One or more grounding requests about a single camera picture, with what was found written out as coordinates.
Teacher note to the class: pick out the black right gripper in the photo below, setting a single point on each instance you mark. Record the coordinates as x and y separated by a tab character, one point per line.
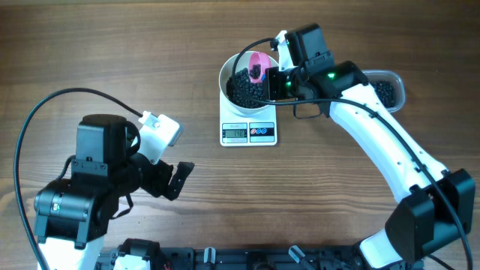
273	91

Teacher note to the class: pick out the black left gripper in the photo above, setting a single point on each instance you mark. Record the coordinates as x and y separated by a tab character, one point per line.
158	186

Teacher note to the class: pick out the pink scoop with blue handle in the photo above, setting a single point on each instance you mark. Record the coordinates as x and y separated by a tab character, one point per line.
258	63

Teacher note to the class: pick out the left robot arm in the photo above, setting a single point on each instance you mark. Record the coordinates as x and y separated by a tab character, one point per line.
113	159

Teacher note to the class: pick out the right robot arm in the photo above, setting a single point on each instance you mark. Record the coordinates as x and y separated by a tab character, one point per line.
434	205

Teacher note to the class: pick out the white bowl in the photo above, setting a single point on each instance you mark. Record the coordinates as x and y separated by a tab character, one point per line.
227	70

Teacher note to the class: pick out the white digital kitchen scale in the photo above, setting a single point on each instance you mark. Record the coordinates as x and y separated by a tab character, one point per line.
240	126

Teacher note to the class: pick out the black beans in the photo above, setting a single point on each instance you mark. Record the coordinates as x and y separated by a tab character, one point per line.
245	92

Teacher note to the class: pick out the clear plastic bean container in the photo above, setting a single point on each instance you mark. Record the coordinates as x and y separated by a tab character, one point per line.
389	88

